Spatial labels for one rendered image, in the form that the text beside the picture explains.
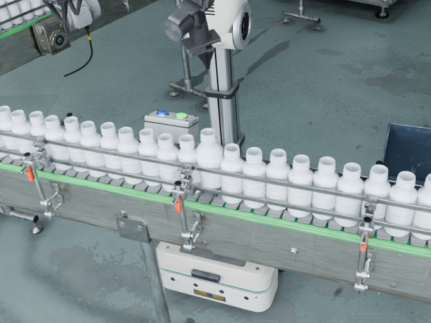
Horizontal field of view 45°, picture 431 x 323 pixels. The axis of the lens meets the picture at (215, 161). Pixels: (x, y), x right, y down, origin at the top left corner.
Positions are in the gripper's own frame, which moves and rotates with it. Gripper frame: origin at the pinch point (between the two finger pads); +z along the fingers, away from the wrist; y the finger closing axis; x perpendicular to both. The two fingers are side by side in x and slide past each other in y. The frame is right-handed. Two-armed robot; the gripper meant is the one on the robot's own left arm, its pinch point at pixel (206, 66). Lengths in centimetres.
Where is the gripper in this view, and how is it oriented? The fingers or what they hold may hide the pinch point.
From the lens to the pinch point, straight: 155.0
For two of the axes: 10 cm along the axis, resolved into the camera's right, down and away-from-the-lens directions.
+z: 1.9, 7.2, 6.7
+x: -3.2, -6.0, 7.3
